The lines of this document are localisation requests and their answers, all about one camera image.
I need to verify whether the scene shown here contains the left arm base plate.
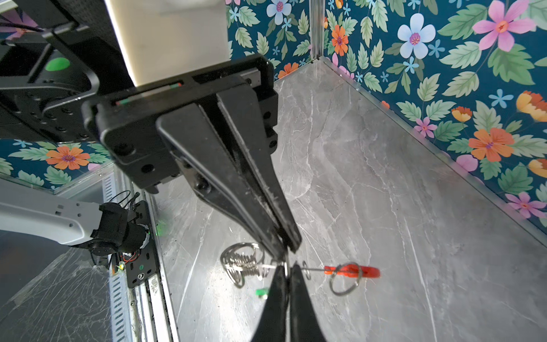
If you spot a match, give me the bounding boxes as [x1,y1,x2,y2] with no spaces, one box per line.
[121,201,160,289]

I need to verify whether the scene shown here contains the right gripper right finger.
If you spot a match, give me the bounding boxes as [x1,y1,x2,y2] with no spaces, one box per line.
[289,263,326,342]

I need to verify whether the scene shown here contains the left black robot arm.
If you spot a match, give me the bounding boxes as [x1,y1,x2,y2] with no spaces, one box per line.
[1,1,310,259]

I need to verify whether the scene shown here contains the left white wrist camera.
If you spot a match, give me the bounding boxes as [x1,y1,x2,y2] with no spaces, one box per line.
[105,0,229,86]

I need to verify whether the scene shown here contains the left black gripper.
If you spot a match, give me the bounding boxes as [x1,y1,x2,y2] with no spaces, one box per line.
[82,54,302,260]

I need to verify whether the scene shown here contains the metal key organizer red handle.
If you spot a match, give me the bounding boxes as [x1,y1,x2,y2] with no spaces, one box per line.
[219,241,381,298]

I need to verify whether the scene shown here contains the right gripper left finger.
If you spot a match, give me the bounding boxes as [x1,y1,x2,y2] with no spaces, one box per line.
[252,266,289,342]

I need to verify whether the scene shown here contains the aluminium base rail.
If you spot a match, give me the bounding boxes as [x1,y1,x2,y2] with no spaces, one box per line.
[103,168,179,341]

